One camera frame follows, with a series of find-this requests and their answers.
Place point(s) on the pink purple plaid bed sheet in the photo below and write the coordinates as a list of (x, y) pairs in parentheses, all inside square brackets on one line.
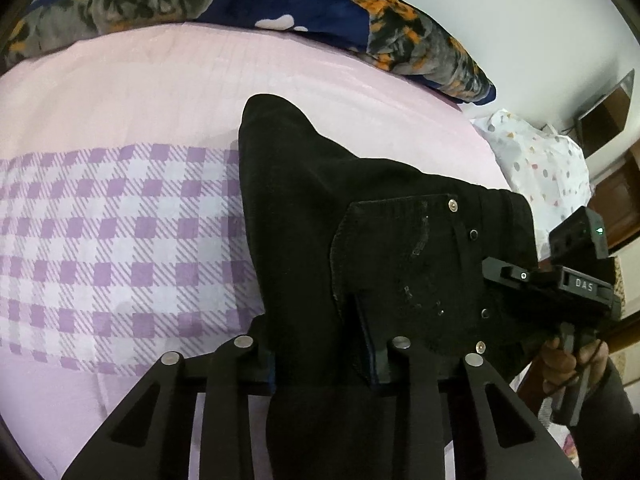
[(125, 85)]

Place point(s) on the brown wooden door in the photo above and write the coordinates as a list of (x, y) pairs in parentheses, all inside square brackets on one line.
[(620, 195)]

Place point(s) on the white dotted pillow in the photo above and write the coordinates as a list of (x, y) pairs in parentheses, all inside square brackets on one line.
[(540, 160)]

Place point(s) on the black pants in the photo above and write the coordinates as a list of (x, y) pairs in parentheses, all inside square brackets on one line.
[(300, 210)]

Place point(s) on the wooden bed frame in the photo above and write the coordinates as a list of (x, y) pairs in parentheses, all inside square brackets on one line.
[(532, 391)]

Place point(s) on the black television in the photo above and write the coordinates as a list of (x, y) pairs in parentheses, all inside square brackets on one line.
[(607, 120)]

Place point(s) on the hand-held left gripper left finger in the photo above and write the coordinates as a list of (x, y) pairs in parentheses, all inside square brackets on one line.
[(261, 362)]

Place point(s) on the person's right forearm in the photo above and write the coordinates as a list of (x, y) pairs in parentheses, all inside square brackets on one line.
[(610, 435)]

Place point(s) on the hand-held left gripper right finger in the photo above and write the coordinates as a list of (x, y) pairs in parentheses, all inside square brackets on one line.
[(374, 360)]

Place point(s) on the person's right hand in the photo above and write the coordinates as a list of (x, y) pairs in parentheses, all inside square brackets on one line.
[(555, 366)]

